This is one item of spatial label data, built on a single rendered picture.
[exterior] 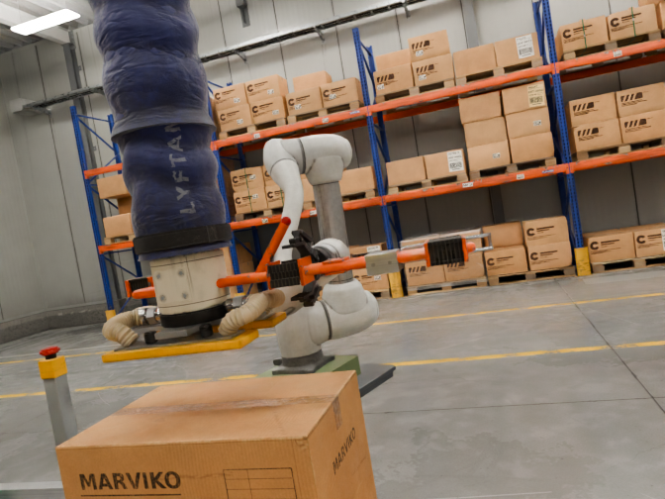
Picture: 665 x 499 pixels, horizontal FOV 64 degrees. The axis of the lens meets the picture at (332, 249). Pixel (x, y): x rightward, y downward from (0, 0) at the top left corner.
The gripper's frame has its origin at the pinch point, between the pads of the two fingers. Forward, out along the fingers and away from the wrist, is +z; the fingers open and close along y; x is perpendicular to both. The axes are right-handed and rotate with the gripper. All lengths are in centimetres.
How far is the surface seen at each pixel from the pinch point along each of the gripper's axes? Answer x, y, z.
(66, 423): 117, 49, -50
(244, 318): 8.8, 7.2, 11.2
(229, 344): 11.8, 11.6, 14.3
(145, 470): 33, 35, 19
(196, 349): 19.4, 11.9, 14.3
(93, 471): 47, 35, 19
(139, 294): 38.7, -0.2, 2.8
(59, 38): 707, -474, -841
